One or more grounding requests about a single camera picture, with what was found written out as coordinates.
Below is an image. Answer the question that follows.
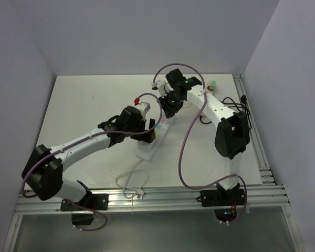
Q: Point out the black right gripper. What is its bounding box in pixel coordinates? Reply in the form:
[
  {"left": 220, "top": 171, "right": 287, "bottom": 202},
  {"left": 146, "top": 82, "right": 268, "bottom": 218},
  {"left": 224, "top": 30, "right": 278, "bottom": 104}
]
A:
[{"left": 157, "top": 90, "right": 184, "bottom": 119}]

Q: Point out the white multicolour power strip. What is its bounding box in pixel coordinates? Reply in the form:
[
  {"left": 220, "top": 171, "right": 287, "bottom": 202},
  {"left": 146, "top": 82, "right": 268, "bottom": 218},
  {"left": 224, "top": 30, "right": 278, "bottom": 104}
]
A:
[{"left": 135, "top": 116, "right": 176, "bottom": 162}]

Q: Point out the beige red power strip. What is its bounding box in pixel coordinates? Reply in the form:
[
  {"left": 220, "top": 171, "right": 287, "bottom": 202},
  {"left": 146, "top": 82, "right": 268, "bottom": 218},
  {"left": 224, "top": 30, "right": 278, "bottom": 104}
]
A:
[{"left": 207, "top": 84, "right": 216, "bottom": 92}]

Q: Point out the green usb charger plug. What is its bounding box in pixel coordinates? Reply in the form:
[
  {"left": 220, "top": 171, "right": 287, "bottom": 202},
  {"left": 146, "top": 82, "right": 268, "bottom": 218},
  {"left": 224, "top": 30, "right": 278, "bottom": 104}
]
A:
[{"left": 208, "top": 80, "right": 217, "bottom": 91}]

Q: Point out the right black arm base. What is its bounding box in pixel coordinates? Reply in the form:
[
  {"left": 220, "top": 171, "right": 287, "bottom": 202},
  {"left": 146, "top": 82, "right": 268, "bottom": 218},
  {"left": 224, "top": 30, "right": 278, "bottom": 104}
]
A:
[{"left": 196, "top": 183, "right": 247, "bottom": 225}]

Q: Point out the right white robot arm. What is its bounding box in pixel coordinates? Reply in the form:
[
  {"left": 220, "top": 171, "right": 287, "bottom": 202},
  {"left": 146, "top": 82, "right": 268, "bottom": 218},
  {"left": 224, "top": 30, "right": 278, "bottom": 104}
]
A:
[{"left": 152, "top": 68, "right": 250, "bottom": 205}]

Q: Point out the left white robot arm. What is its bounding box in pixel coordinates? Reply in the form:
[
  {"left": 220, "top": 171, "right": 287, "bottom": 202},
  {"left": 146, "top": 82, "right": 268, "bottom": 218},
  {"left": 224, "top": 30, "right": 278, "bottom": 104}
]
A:
[{"left": 22, "top": 102, "right": 155, "bottom": 209}]

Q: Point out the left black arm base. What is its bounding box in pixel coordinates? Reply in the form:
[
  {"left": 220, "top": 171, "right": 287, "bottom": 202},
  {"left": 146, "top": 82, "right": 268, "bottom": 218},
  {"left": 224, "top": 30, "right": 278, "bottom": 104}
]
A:
[{"left": 60, "top": 194, "right": 109, "bottom": 232}]

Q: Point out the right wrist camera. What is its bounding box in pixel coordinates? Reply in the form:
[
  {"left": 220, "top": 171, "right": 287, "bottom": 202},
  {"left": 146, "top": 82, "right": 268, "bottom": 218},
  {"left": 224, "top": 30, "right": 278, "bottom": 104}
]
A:
[{"left": 151, "top": 80, "right": 171, "bottom": 97}]

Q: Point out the black power cord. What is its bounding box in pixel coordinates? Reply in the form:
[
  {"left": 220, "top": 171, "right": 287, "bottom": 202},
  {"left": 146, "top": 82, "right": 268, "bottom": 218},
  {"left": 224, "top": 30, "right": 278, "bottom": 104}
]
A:
[{"left": 198, "top": 94, "right": 252, "bottom": 129}]

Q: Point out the aluminium right rail frame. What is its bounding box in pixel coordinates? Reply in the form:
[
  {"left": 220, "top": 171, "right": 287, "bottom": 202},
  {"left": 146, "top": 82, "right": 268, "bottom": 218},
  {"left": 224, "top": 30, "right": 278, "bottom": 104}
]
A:
[{"left": 233, "top": 75, "right": 282, "bottom": 186}]

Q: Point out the aluminium rail frame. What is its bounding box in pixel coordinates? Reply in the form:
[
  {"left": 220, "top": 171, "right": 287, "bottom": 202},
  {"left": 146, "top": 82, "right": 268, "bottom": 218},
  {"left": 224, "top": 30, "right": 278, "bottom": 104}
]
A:
[
  {"left": 3, "top": 184, "right": 305, "bottom": 251},
  {"left": 233, "top": 75, "right": 282, "bottom": 186}
]

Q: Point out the aluminium front rail frame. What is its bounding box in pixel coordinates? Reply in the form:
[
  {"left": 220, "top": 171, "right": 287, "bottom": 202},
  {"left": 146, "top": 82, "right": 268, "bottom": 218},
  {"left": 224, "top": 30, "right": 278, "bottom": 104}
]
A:
[{"left": 3, "top": 184, "right": 305, "bottom": 251}]

